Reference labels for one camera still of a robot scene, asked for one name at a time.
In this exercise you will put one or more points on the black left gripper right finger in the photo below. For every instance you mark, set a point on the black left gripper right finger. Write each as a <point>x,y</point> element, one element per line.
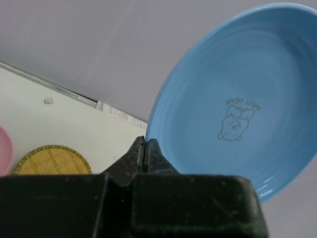
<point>155,162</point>

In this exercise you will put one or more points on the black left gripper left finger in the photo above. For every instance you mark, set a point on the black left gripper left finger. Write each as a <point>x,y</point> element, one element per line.
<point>123,170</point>

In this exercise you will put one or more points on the blue bear plate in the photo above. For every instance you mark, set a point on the blue bear plate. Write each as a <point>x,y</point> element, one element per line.
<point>243,100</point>

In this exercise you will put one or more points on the printed paper sheet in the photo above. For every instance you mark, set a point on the printed paper sheet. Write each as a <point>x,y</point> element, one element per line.
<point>120,114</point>

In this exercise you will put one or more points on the round green-rimmed woven plate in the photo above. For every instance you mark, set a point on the round green-rimmed woven plate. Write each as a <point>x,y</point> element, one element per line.
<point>53,160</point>

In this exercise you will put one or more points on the pink plate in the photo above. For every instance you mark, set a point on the pink plate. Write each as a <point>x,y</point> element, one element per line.
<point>6,151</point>

